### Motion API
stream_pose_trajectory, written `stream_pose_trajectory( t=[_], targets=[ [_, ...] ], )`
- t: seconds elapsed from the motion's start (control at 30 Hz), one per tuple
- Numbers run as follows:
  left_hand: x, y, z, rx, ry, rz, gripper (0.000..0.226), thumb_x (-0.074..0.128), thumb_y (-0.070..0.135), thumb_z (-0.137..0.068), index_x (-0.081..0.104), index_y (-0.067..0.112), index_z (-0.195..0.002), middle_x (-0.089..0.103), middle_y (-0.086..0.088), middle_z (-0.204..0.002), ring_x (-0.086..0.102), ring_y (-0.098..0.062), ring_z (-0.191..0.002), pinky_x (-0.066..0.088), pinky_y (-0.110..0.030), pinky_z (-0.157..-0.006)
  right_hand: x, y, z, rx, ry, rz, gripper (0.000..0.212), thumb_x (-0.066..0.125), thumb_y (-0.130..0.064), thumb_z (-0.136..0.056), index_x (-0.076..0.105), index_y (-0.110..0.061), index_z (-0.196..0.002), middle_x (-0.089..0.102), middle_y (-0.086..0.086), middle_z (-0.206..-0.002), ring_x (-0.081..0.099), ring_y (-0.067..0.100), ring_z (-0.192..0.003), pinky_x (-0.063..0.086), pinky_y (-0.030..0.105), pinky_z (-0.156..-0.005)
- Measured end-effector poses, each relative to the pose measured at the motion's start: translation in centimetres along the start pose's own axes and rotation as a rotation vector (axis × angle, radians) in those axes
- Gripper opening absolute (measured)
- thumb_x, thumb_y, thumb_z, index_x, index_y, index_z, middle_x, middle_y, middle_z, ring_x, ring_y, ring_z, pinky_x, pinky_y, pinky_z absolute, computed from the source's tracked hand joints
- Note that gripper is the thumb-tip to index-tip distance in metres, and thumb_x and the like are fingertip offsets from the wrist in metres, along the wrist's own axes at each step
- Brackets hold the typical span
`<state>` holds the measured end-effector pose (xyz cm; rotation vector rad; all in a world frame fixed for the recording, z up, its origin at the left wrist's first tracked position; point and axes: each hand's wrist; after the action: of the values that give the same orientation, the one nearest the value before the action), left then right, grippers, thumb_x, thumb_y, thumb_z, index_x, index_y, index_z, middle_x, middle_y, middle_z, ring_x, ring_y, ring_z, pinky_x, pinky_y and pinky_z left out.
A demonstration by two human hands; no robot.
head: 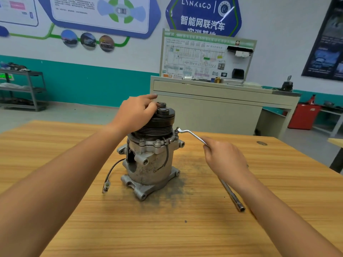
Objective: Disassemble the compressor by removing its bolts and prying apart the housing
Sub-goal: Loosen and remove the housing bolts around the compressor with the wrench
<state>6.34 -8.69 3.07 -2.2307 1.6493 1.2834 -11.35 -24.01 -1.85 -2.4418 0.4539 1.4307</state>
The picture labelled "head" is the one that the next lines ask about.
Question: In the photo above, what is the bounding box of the person's right hand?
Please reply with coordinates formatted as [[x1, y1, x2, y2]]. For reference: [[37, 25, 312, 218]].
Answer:
[[201, 136, 251, 183]]

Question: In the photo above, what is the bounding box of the person's left hand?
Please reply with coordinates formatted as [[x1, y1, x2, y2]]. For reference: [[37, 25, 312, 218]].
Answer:
[[110, 94, 160, 136]]

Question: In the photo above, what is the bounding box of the grey metal compressor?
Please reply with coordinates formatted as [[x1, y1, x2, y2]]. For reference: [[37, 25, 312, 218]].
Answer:
[[102, 101, 185, 201]]

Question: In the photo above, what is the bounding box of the person's left forearm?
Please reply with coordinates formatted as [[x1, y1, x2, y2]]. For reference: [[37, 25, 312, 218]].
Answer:
[[0, 123, 129, 257]]

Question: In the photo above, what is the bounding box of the person's right forearm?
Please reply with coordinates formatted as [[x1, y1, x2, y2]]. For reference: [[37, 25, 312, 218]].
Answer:
[[230, 168, 343, 257]]

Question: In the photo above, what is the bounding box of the beige workbench cabinet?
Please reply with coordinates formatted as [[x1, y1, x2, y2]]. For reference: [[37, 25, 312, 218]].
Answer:
[[150, 76, 302, 138]]

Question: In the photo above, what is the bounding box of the white wiring display board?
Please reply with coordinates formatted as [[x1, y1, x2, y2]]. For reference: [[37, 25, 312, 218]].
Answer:
[[160, 28, 257, 86]]

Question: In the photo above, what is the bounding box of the red cabinet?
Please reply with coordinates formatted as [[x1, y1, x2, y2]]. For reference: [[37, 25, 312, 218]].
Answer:
[[288, 102, 321, 131]]

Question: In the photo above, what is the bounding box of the small black device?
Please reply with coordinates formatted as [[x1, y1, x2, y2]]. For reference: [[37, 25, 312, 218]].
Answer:
[[281, 76, 294, 92]]

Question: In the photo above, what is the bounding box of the wooden side table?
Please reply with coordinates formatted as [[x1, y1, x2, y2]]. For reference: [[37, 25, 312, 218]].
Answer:
[[328, 137, 343, 173]]

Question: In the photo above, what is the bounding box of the grey metal shelf cart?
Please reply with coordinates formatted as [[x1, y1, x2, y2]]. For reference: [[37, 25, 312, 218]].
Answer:
[[0, 63, 47, 112]]

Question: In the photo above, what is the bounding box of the blue rounded infographic panel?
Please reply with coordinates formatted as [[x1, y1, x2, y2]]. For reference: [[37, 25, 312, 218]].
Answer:
[[36, 0, 162, 40]]

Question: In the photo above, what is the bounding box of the round photo wall decal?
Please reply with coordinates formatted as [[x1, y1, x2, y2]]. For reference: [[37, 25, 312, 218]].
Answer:
[[80, 32, 98, 51], [99, 35, 115, 53], [60, 29, 79, 49]]

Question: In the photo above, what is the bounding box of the blue hexagon wall sign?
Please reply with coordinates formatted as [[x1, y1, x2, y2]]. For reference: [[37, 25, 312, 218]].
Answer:
[[165, 0, 243, 37]]

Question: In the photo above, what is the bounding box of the dark wall poster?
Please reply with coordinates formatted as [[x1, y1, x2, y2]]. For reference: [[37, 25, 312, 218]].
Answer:
[[302, 0, 343, 81]]

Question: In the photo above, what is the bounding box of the white infographic wall panel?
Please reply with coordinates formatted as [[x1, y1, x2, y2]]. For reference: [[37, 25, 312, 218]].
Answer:
[[0, 0, 40, 27]]

